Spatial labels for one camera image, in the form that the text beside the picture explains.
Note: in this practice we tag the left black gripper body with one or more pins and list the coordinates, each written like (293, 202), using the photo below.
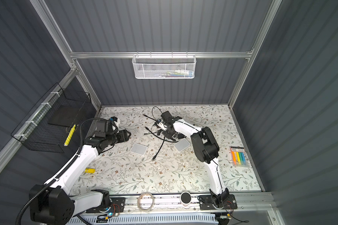
(119, 137)

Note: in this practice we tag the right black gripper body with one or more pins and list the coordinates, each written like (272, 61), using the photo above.
(167, 134)

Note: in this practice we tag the white network switch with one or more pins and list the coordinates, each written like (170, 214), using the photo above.
(138, 149)
(182, 145)

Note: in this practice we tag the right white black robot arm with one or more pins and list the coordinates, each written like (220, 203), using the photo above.
(205, 148)

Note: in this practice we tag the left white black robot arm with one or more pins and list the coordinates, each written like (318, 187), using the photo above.
(52, 204)

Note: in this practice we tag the small yellow block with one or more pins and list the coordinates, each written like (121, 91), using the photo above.
(89, 170)

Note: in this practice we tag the yellow green marker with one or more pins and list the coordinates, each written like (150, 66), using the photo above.
(70, 135)

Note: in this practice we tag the clear tape roll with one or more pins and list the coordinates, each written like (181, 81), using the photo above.
(145, 202)

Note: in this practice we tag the pack of coloured markers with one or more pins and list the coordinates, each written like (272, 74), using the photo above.
(238, 156)

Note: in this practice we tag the white wire mesh basket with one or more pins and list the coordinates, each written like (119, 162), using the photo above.
(164, 68)

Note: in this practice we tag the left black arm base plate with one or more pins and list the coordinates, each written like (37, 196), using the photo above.
(117, 206)

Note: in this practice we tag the black wire basket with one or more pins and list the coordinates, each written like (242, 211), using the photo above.
(36, 134)

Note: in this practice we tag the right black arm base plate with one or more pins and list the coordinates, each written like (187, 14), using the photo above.
(208, 203)

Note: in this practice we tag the aluminium front rail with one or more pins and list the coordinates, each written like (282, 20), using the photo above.
(170, 203)

